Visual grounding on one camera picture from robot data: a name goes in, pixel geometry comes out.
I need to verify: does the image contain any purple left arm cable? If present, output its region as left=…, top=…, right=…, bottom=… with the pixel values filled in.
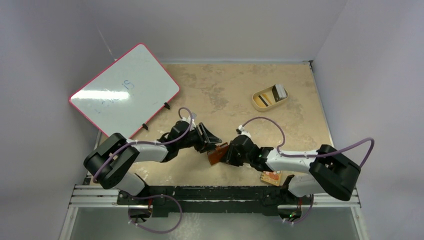
left=92, top=106, right=194, bottom=184

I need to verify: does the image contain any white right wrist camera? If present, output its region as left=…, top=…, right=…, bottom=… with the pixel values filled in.
left=236, top=125, right=252, bottom=138

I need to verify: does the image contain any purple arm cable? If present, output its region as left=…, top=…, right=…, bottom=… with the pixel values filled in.
left=239, top=116, right=376, bottom=170
left=92, top=106, right=194, bottom=184

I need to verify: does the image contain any beige oval tray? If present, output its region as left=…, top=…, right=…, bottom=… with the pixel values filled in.
left=251, top=84, right=289, bottom=112

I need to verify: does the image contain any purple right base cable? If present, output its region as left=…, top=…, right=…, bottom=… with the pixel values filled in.
left=281, top=195, right=316, bottom=227

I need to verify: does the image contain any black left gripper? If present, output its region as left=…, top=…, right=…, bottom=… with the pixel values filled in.
left=177, top=124, right=221, bottom=154

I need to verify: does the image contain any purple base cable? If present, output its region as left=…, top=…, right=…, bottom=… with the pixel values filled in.
left=127, top=194, right=184, bottom=235
left=281, top=195, right=316, bottom=227

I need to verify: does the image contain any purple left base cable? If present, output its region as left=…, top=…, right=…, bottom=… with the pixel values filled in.
left=127, top=194, right=184, bottom=235

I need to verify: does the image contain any brown leather card holder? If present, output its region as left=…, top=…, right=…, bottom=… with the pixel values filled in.
left=207, top=142, right=229, bottom=166

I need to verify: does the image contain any orange spiral notebook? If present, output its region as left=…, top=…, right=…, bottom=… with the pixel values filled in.
left=260, top=171, right=282, bottom=186

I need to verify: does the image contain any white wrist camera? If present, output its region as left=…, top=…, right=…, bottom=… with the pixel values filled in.
left=184, top=112, right=197, bottom=128
left=236, top=125, right=252, bottom=138

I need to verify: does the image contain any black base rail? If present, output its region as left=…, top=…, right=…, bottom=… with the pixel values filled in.
left=117, top=185, right=313, bottom=218

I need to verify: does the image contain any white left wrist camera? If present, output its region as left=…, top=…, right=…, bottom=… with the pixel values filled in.
left=184, top=112, right=197, bottom=128

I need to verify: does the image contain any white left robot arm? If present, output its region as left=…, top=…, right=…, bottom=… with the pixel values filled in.
left=83, top=120, right=222, bottom=205

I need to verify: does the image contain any pink framed whiteboard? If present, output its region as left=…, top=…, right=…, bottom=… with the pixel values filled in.
left=69, top=43, right=180, bottom=138

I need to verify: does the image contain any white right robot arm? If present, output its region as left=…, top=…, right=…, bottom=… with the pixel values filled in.
left=219, top=135, right=361, bottom=204

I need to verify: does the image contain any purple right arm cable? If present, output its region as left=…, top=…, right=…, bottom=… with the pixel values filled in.
left=239, top=116, right=376, bottom=170

